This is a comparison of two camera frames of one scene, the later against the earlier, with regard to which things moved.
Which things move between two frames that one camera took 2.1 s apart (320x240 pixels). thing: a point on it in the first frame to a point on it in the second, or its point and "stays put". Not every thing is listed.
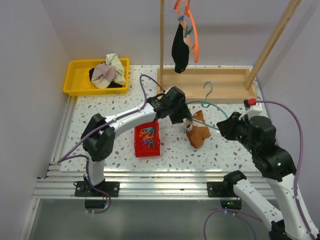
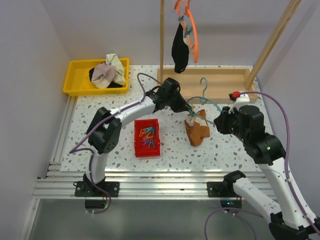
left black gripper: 184,113 to 182,106
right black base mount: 221,189 stays put
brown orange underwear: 196,132 stays put
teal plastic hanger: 203,124 to 192,114
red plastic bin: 147,139 stays put
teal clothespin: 149,129 stays put
